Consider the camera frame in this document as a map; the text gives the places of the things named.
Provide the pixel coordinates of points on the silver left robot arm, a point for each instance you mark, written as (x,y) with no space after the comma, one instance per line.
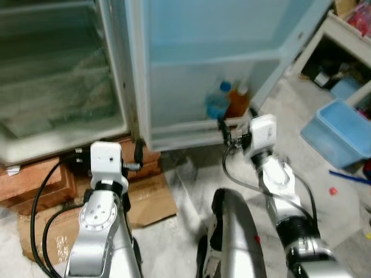
(101,220)

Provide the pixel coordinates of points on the orange drink bottle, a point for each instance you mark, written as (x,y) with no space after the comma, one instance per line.
(239,104)

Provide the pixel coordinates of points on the flat brown cardboard sheet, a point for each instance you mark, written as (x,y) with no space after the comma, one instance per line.
(148,202)

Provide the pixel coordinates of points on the silver black robot leg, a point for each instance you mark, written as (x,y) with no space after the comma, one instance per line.
(235,237)

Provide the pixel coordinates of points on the light blue plastic bin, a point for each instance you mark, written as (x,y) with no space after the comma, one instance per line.
(336,133)

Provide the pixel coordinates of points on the orange brick row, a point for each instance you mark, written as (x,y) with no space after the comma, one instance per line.
(29,185)

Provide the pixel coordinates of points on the small red bead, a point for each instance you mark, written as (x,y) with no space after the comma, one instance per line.
(333,190)

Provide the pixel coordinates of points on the blue stick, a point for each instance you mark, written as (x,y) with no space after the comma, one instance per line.
(351,177)

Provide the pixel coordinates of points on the small blue box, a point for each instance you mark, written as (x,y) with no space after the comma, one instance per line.
(345,88)

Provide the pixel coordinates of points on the white side table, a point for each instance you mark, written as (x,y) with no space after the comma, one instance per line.
(336,32)

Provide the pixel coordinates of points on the pink bag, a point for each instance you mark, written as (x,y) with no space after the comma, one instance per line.
(360,20)

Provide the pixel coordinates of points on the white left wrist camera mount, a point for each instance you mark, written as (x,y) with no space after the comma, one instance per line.
(105,162)

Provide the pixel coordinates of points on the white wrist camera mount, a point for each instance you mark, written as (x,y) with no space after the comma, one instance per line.
(264,133)
(105,162)

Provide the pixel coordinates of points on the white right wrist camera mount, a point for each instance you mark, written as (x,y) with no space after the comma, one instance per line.
(264,133)

